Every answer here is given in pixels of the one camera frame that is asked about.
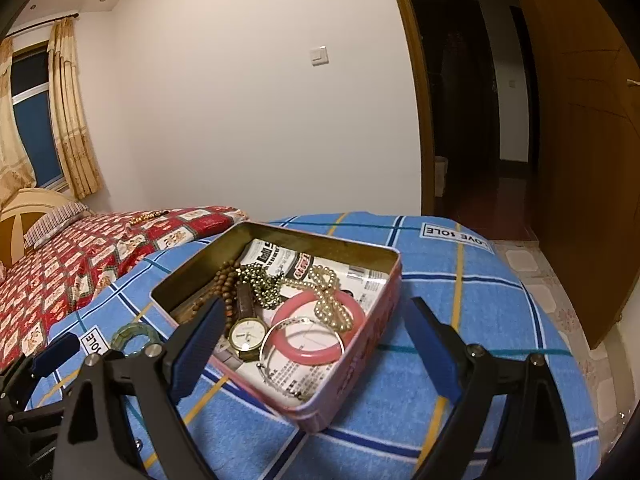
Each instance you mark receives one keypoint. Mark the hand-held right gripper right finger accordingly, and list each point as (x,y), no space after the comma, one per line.
(440,360)

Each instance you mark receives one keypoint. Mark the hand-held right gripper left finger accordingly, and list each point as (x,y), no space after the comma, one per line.
(192,355)

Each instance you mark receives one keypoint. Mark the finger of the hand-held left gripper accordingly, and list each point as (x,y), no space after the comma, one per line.
(35,417)
(52,355)

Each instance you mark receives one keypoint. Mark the thin silver bangle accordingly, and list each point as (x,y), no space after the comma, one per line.
(264,349)

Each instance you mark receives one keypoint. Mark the pink bangle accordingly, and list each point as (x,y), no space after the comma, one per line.
(350,340)

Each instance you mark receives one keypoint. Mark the pink floral tin box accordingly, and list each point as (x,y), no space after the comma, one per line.
(350,385)

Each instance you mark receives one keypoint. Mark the blue plaid cloth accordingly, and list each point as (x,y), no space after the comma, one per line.
(450,280)

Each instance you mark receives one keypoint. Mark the red patterned bedspread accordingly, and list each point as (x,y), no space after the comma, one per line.
(75,260)

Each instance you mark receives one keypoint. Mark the printed paper lining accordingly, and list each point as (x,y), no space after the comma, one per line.
(295,385)

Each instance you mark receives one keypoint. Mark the striped pillow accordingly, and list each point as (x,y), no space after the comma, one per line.
(50,225)

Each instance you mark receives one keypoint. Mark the cream wooden headboard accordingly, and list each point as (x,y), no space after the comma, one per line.
(20,210)

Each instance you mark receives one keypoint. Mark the wide beige floral curtain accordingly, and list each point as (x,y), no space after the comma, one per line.
(12,150)

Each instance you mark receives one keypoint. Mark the window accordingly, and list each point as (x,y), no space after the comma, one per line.
(37,120)

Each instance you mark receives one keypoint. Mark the narrow beige floral curtain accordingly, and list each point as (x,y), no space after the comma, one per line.
(75,120)

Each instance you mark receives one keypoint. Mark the wooden door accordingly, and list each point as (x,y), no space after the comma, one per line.
(575,160)

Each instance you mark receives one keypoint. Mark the curtain rod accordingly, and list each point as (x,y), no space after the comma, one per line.
(40,26)

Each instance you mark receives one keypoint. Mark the wooden door frame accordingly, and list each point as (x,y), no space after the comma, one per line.
(415,85)

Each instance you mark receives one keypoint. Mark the white light switch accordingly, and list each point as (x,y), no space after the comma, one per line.
(319,56)

